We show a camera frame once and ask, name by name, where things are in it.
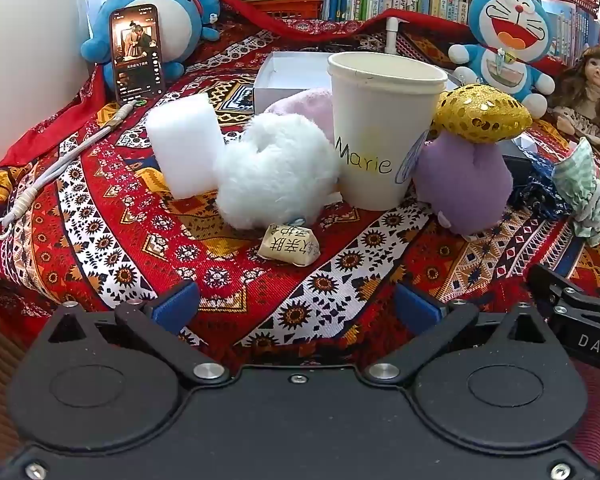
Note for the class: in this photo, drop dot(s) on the blue cat robot plush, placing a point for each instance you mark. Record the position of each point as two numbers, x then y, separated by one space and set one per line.
510 35

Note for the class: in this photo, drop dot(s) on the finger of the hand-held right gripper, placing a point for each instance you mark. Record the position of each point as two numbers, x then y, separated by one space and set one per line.
547 282

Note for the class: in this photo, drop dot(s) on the red patterned blanket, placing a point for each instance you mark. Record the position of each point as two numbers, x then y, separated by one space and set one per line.
130 240

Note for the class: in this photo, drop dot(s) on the white sponge block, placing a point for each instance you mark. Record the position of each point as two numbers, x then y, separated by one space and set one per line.
182 145

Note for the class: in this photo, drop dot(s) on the green checked cloth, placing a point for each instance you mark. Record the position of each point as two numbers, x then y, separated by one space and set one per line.
582 185

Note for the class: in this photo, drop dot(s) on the pink towel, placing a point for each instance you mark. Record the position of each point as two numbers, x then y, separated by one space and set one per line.
305 107

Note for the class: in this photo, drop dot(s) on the brown-haired doll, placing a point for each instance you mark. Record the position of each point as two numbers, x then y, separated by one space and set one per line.
592 90

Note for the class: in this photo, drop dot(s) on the white fluffy plush ball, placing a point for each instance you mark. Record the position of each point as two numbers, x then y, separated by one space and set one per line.
275 170

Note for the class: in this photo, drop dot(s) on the white paper cup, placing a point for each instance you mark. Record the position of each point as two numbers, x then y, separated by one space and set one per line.
380 120

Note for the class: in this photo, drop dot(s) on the white cardboard box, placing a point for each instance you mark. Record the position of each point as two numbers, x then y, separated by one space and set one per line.
290 75

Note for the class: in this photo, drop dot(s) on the orange plastic crate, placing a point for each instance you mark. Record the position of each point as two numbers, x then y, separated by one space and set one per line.
290 9

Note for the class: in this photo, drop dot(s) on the white plastic pipe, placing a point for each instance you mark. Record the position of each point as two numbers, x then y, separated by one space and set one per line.
392 35

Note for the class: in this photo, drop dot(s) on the purple plush toy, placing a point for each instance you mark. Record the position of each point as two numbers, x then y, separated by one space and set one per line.
460 180

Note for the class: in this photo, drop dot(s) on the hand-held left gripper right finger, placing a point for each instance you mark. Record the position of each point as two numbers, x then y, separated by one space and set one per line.
417 307

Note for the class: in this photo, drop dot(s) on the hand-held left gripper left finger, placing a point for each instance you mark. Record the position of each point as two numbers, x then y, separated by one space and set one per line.
175 305

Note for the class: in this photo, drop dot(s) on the smartphone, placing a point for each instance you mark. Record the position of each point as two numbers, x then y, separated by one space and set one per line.
137 55

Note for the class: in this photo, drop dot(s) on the black box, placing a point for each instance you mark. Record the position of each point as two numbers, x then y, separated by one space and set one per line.
517 155

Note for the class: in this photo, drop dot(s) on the round blue plush toy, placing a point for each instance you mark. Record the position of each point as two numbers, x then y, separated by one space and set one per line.
180 20

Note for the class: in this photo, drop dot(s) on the blue floral cloth pouch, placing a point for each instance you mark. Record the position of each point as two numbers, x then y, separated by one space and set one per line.
540 187

